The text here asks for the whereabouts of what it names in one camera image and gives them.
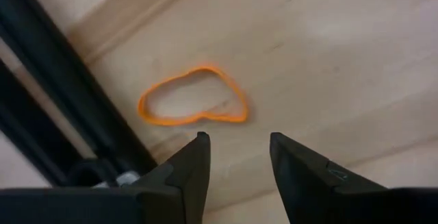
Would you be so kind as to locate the orange rubber band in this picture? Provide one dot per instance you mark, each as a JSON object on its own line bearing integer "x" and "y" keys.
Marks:
{"x": 141, "y": 107}

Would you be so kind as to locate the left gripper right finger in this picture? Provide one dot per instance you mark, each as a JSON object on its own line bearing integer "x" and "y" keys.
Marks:
{"x": 315, "y": 196}

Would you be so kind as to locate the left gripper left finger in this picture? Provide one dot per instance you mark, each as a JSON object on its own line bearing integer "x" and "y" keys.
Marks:
{"x": 181, "y": 196}

